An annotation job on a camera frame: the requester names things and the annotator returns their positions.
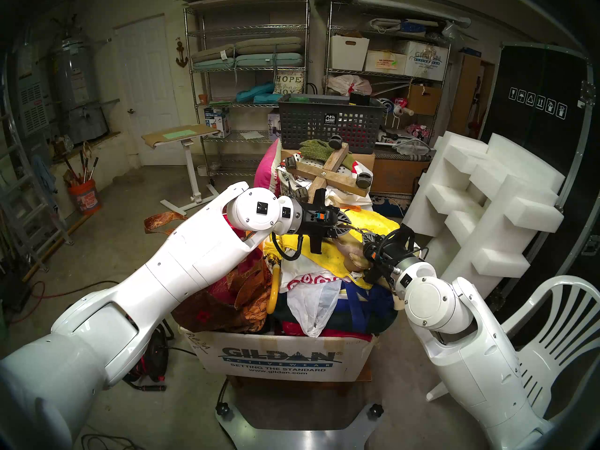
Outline chrome wire shelf rack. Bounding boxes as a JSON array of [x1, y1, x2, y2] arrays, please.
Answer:
[[184, 0, 311, 178], [323, 0, 451, 140]]

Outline small white Gildan box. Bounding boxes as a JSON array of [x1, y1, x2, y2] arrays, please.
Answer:
[[403, 40, 450, 82]]

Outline large Gildan activewear carton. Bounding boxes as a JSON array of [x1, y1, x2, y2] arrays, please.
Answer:
[[180, 330, 380, 383]]

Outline red black cord reel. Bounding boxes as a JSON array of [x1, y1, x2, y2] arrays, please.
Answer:
[[123, 320, 169, 392]]

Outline yellow towel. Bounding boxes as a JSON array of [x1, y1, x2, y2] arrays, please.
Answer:
[[265, 205, 402, 290]]

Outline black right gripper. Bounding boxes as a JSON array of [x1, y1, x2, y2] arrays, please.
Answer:
[[362, 224, 418, 268]]

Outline brown wooden chest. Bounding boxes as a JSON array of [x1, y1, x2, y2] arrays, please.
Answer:
[[370, 147, 434, 196]]

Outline red floor cord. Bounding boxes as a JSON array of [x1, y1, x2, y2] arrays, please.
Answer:
[[9, 279, 120, 325]]

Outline flat brown cardboard box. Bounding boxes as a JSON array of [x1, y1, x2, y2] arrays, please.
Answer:
[[280, 148, 376, 173]]

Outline pink white pillow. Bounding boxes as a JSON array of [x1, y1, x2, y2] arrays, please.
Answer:
[[252, 139, 283, 196]]

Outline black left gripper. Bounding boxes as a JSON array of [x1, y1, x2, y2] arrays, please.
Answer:
[[300, 188, 353, 255]]

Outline blue white product box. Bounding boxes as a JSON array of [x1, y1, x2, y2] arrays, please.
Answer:
[[204, 107, 232, 139]]

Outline white handled storage bin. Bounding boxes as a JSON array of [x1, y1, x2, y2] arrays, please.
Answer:
[[330, 35, 370, 71]]

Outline grey water heater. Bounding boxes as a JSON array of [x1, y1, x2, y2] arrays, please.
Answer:
[[52, 37, 108, 145]]

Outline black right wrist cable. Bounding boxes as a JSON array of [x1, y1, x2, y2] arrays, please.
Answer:
[[362, 233, 429, 288]]

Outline mint seat cushion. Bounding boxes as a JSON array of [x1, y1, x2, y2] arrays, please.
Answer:
[[192, 53, 304, 71]]

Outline yellow plastic handle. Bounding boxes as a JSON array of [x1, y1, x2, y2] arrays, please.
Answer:
[[268, 265, 281, 314]]

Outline Hope print pillow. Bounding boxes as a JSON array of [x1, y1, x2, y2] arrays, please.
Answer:
[[273, 69, 305, 96]]

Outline white plastic chair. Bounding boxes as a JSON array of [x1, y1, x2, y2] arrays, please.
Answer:
[[426, 275, 600, 417]]

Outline brown wooden cabinet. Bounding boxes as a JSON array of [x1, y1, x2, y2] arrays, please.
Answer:
[[448, 53, 496, 140]]

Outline white red-target plastic bag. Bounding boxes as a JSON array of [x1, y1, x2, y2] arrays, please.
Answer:
[[281, 255, 345, 338]]

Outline orange patterned ribbon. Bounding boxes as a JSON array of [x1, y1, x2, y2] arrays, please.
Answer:
[[143, 211, 188, 234]]

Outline blue white patterned cloth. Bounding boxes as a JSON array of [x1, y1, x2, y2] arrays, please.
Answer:
[[373, 194, 409, 218]]

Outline green knit glove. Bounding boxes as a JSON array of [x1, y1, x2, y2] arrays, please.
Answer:
[[299, 139, 357, 171]]

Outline white panel door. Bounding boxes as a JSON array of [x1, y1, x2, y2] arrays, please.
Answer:
[[112, 14, 181, 166]]

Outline tan flower strap sandal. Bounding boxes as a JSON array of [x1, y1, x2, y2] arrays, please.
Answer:
[[328, 209, 375, 272]]

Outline tan seat cushion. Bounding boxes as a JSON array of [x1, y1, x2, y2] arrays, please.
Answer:
[[191, 37, 303, 64]]

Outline white foam packing insert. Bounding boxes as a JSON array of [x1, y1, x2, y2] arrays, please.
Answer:
[[402, 130, 566, 299]]

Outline aluminium ladder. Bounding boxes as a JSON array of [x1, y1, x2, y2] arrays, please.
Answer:
[[0, 55, 73, 272]]

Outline pale plastic shelf bag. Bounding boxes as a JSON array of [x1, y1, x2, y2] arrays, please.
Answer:
[[327, 74, 373, 97]]

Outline red fabric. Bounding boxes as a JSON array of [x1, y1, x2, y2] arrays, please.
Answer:
[[281, 322, 374, 343]]

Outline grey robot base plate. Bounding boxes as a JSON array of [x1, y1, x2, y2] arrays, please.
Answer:
[[216, 390, 385, 450]]

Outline wooden cross caster dolly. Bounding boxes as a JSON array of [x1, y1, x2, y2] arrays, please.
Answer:
[[284, 135, 373, 203]]

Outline white labelled cardboard box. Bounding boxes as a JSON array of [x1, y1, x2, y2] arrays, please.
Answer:
[[365, 50, 407, 75]]

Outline black flight case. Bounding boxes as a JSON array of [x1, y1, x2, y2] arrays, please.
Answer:
[[478, 41, 600, 309]]

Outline dark plastic mesh basket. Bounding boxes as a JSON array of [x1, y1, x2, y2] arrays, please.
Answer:
[[278, 94, 386, 155]]

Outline white overbed table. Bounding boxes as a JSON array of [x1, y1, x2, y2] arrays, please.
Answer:
[[142, 125, 221, 216]]

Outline teal blue cushion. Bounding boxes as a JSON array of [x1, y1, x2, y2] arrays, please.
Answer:
[[235, 82, 284, 104]]

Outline grey furnace unit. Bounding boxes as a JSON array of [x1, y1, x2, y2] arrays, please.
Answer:
[[16, 74, 50, 135]]

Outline orange plastic bucket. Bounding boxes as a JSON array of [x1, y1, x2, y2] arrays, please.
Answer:
[[69, 178, 101, 215]]

